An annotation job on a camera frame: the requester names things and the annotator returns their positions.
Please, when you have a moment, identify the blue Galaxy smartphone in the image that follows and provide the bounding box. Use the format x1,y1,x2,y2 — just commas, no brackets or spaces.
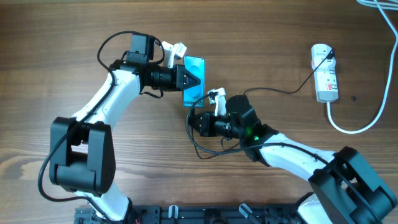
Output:
182,55,205,107

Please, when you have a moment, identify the black charger cable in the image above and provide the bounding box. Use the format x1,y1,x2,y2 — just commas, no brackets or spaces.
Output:
190,48,336,160

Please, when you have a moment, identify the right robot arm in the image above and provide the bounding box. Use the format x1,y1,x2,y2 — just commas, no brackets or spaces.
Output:
186,92,397,223

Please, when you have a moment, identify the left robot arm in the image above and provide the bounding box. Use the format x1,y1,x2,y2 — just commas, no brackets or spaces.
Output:
38,31,201,223

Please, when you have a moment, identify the white power strip socket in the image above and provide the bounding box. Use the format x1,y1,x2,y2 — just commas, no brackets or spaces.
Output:
313,69,338,103

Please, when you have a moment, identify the white charger plug adapter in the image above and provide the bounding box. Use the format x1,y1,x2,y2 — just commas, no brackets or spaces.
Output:
311,44,336,70

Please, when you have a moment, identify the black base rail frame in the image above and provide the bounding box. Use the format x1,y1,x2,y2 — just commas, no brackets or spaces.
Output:
73,203,312,224

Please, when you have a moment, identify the white power strip cord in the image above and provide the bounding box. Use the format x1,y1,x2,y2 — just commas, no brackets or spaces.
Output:
325,0,398,135

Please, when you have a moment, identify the white cables top right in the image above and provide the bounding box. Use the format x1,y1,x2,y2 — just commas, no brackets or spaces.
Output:
356,0,398,11

